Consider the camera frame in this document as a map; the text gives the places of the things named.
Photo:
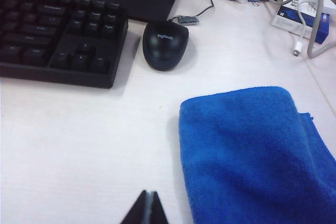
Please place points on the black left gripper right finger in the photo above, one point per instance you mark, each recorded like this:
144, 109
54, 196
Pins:
157, 213

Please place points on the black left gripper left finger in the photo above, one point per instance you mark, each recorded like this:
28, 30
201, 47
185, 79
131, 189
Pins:
139, 213

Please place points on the blue microfiber rag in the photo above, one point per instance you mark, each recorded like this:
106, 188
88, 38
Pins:
249, 155

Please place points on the black computer mouse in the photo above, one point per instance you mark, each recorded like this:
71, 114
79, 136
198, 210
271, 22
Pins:
165, 45

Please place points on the black keyboard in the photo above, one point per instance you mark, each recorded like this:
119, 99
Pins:
52, 37

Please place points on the blue white medicine box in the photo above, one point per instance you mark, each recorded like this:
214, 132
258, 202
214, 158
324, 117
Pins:
288, 16

